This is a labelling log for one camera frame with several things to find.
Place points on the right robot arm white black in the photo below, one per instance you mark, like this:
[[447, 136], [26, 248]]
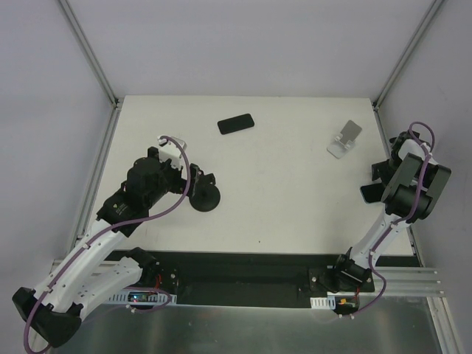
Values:
[[411, 183]]

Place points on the black phone lying flat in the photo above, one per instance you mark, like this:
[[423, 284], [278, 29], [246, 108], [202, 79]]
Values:
[[235, 124]]

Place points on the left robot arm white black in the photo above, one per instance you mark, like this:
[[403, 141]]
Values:
[[57, 306]]

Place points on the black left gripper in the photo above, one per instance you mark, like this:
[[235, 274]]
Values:
[[194, 179]]

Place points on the left white cable duct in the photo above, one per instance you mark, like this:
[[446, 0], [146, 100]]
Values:
[[129, 297]]

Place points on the white cable duct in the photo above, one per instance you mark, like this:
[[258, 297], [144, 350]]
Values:
[[323, 303], [129, 297]]

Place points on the right white cable duct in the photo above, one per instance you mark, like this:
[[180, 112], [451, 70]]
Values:
[[323, 303]]

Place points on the teal-edged black smartphone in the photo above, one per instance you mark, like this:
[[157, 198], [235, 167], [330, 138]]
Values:
[[372, 193]]

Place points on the aluminium rail extrusion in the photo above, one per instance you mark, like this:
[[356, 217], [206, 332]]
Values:
[[412, 281]]

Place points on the right aluminium frame post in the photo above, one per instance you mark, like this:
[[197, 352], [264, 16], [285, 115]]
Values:
[[433, 10]]

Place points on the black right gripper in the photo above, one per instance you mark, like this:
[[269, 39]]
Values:
[[380, 171]]

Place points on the silver folding phone stand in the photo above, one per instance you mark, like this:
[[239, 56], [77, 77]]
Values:
[[344, 141]]

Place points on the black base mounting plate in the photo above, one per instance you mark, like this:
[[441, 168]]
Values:
[[249, 280]]

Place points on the black round-base phone stand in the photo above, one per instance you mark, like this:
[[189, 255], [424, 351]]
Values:
[[207, 196]]

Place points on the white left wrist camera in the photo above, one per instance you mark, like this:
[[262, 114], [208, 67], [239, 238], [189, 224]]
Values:
[[171, 150]]

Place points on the aluminium frame post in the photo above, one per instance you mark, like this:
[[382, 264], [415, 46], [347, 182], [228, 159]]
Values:
[[433, 10], [88, 52]]

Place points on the left aluminium frame post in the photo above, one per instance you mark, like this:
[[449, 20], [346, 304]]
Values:
[[88, 52]]

